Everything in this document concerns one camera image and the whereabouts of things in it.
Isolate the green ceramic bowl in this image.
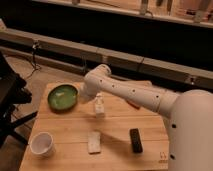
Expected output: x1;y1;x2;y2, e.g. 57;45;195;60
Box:
47;84;78;112

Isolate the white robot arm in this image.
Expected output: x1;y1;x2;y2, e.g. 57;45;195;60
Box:
80;64;213;171

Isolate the small white bottle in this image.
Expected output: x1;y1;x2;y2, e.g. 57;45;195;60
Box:
94;93;105;117

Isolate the white rectangular sponge block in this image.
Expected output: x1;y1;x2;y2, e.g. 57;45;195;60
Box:
88;131;101;154

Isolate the orange carrot-shaped object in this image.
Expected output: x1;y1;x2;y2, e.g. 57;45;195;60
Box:
127;101;140;110

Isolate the white paper cup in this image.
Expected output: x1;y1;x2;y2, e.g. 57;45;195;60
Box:
29;132;55;157

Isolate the black rectangular remote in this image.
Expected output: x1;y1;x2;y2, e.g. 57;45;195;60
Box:
130;129;143;153

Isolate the black equipment stand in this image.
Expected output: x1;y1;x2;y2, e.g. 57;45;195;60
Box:
0;51;37;148

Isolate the black cable on floor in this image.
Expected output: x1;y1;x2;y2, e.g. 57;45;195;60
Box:
26;39;43;79

